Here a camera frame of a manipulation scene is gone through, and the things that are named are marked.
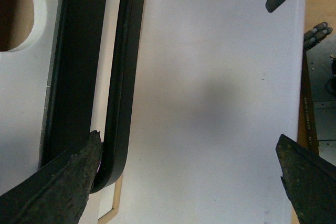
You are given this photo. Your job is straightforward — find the grey cable connectors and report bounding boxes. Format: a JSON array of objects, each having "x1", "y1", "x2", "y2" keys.
[{"x1": 303, "y1": 22, "x2": 333, "y2": 51}]

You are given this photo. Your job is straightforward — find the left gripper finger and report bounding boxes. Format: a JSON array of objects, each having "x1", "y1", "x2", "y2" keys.
[
  {"x1": 276, "y1": 134, "x2": 335, "y2": 223},
  {"x1": 1, "y1": 131, "x2": 102, "y2": 223}
]

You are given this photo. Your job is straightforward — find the white drawer black handle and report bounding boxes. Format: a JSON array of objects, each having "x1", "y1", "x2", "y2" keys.
[{"x1": 1, "y1": 0, "x2": 305, "y2": 223}]

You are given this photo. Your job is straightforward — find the wooden drawer cabinet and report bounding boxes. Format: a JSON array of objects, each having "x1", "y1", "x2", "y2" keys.
[{"x1": 97, "y1": 0, "x2": 336, "y2": 222}]

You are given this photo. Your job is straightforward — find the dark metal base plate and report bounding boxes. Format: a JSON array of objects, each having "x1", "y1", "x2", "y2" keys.
[{"x1": 307, "y1": 35, "x2": 335, "y2": 165}]

